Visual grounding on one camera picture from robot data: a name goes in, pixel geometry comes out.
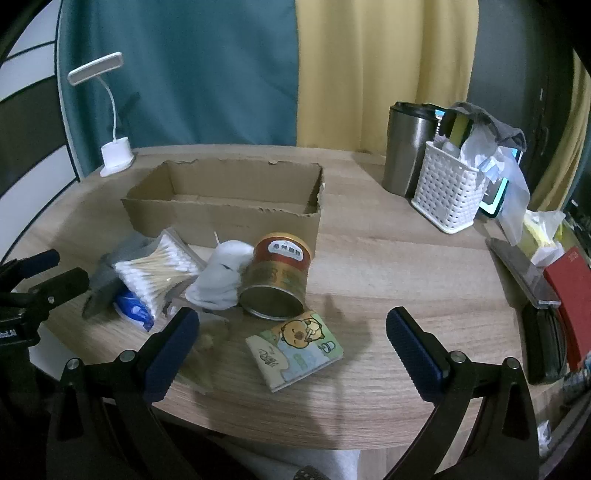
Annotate black case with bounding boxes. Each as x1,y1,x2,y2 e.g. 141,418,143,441
522,305,568,386

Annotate clear plastic bag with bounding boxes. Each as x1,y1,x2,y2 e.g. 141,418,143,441
459,129,532,245

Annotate white sock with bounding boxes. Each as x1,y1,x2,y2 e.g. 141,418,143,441
185,239,256,311

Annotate dark grey sock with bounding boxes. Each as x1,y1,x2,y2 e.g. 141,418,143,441
82,231,153,319

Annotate yellow curtain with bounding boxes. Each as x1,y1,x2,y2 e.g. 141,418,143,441
531,48,591,213
293,0,478,155

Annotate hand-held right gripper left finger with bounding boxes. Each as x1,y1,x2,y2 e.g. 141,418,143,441
46,307,218,480

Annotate pack of cotton swabs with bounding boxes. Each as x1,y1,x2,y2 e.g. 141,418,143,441
114,229,204,308

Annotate red and gold tin can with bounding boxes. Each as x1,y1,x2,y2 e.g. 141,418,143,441
238,232,311,320

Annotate yellow sponge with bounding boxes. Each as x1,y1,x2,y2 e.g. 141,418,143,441
450,115,474,146

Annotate red box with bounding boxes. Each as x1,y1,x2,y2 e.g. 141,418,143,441
542,246,591,372

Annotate grey cloth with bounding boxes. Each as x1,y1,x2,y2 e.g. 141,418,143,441
445,102,528,151

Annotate white desk lamp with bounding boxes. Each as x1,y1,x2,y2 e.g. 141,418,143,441
67,52,136,177

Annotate cartoon print tissue pack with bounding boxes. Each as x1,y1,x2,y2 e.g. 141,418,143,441
245,311,345,393

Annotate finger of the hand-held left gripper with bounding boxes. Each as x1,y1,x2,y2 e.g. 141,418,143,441
0,268,90,320
0,249,62,280

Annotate stainless steel tumbler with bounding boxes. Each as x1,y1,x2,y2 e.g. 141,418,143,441
384,102,446,199

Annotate cardboard box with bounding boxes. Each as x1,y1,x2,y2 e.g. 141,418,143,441
121,159,325,261

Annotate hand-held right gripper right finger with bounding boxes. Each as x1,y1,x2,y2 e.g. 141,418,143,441
385,307,541,480

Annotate blue and white packet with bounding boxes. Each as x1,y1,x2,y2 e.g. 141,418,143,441
114,290,155,332

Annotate dark flat device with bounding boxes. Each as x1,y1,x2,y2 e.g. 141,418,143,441
486,237,561,308

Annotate teal curtain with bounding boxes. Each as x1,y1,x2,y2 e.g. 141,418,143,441
55,0,301,178

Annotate white plastic basket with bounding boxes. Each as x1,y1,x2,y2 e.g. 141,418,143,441
411,141,490,234

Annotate clear snack bag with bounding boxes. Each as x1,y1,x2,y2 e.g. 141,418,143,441
168,295,234,393

